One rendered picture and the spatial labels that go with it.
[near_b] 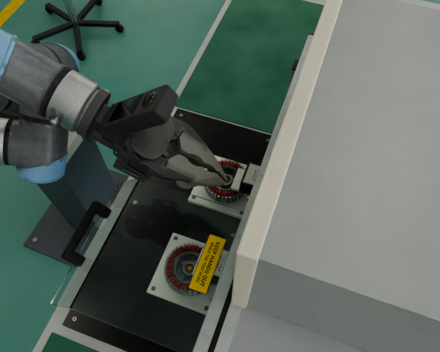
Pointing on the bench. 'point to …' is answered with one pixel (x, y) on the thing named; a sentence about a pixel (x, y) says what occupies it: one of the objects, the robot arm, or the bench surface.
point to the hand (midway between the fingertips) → (220, 176)
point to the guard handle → (83, 232)
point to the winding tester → (362, 186)
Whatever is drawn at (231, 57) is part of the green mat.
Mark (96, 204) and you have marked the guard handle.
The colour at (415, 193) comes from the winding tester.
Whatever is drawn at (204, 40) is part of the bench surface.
